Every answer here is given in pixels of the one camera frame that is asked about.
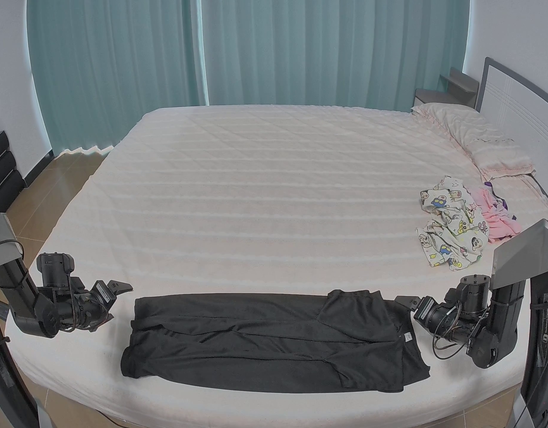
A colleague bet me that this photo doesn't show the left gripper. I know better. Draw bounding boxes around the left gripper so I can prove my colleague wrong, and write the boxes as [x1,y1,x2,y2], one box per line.
[75,279,134,330]

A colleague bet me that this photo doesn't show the black T-shirt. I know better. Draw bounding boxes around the black T-shirt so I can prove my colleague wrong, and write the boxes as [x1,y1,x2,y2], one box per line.
[120,289,431,394]

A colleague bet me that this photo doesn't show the purple garment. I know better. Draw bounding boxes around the purple garment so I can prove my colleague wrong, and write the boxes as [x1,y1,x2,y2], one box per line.
[483,181,517,222]

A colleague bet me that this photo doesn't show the blue-green curtain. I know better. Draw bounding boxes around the blue-green curtain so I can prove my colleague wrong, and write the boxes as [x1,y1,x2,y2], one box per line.
[200,0,473,111]
[28,0,210,156]

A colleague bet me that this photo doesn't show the bed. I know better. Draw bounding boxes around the bed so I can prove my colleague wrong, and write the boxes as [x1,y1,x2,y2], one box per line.
[6,56,548,418]

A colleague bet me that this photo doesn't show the white printed pyjama top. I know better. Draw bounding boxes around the white printed pyjama top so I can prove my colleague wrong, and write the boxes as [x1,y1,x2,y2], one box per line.
[416,175,487,272]

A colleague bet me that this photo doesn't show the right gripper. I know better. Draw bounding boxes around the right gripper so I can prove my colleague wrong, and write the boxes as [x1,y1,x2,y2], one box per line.
[394,295,462,336]

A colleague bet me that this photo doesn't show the grey bedside table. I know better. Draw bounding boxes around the grey bedside table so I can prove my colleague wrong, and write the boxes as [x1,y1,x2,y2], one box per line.
[414,66,479,105]

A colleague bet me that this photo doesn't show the black chest of drawers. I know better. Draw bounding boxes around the black chest of drawers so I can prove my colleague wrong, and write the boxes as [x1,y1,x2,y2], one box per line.
[0,130,25,213]

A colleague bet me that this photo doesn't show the pink garment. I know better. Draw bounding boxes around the pink garment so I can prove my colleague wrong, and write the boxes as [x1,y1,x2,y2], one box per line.
[472,187,522,244]

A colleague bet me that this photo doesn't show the cream pillow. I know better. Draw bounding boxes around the cream pillow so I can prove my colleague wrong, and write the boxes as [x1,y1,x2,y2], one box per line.
[410,102,536,182]

